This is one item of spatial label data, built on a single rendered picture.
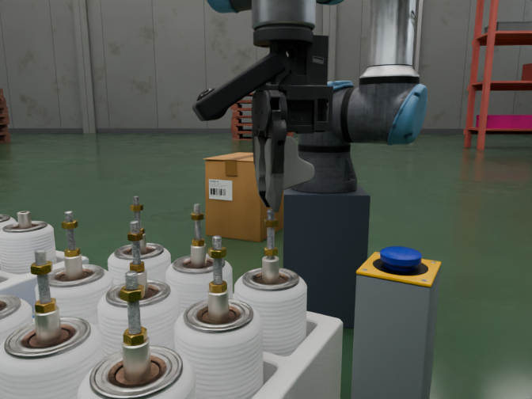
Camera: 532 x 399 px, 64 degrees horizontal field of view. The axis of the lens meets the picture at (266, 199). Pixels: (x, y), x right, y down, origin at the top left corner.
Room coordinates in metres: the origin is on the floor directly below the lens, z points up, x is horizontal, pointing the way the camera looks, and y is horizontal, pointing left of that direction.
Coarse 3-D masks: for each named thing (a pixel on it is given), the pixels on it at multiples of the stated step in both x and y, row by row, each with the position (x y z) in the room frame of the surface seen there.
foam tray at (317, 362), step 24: (312, 312) 0.58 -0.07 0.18; (312, 336) 0.51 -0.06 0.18; (336, 336) 0.54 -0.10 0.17; (264, 360) 0.46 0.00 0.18; (288, 360) 0.46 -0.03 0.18; (312, 360) 0.46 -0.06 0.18; (336, 360) 0.54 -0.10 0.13; (264, 384) 0.41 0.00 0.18; (288, 384) 0.41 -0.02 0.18; (312, 384) 0.46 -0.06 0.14; (336, 384) 0.54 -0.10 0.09
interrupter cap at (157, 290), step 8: (152, 280) 0.52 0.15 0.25; (112, 288) 0.49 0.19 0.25; (120, 288) 0.50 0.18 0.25; (152, 288) 0.50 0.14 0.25; (160, 288) 0.50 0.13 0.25; (168, 288) 0.49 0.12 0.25; (112, 296) 0.47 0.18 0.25; (152, 296) 0.47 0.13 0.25; (160, 296) 0.47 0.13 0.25; (168, 296) 0.48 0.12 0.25; (112, 304) 0.45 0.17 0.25; (120, 304) 0.45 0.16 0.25; (144, 304) 0.45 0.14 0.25; (152, 304) 0.46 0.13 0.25
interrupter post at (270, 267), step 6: (264, 258) 0.53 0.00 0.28; (276, 258) 0.53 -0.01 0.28; (264, 264) 0.52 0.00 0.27; (270, 264) 0.52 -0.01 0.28; (276, 264) 0.52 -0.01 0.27; (264, 270) 0.52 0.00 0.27; (270, 270) 0.52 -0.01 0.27; (276, 270) 0.52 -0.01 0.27; (264, 276) 0.52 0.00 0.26; (270, 276) 0.52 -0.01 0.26; (276, 276) 0.52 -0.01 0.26; (270, 282) 0.52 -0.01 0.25
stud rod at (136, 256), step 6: (132, 222) 0.48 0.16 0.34; (138, 222) 0.49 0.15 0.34; (132, 228) 0.48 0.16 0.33; (138, 228) 0.49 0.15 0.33; (132, 246) 0.48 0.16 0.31; (138, 246) 0.48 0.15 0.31; (132, 252) 0.48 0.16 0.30; (138, 252) 0.48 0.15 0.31; (132, 258) 0.48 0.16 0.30; (138, 258) 0.48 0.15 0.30
